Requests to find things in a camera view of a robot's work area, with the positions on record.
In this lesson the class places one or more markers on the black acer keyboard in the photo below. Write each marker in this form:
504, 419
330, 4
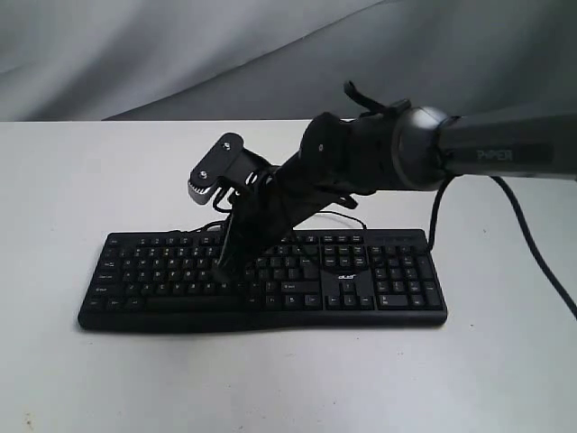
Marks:
163, 283

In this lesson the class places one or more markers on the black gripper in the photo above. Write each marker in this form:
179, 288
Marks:
281, 198

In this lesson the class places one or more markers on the grey backdrop cloth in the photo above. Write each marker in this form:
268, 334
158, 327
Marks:
218, 60

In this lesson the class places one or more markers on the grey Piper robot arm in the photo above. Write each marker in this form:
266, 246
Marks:
393, 147

